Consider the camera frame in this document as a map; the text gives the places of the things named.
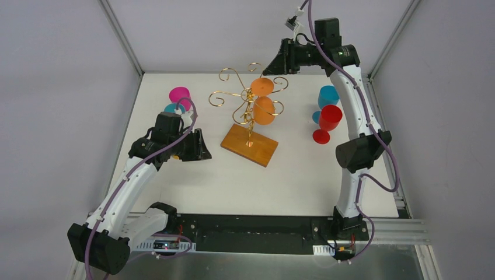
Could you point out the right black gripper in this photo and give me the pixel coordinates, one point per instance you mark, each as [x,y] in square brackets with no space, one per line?
[288,56]

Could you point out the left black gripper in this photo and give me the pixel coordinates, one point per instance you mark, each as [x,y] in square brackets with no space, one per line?
[195,145]

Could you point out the gold rack with wooden base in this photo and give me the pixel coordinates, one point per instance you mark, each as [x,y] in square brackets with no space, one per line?
[241,138]

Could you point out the orange wine glass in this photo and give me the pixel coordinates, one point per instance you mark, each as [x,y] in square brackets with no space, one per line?
[263,109]

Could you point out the teal wine glass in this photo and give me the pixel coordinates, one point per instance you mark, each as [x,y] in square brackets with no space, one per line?
[175,108]

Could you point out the blue wine glass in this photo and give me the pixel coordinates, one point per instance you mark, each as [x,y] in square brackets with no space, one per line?
[328,95]

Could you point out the pink wine glass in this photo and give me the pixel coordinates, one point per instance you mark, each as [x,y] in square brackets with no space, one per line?
[182,96]

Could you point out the red wine glass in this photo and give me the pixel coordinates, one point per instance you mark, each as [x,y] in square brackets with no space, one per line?
[328,119]

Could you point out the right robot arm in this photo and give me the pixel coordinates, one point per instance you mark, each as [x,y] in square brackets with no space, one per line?
[367,140]

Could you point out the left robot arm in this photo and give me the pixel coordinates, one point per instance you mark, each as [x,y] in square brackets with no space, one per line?
[105,240]

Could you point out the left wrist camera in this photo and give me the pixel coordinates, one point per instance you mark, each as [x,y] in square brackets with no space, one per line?
[187,118]

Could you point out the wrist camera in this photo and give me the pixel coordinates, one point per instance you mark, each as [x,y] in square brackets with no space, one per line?
[294,24]
[187,118]

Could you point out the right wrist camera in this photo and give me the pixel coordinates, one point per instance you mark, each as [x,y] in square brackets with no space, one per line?
[294,24]

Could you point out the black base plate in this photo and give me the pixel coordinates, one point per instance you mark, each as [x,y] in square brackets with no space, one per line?
[294,235]

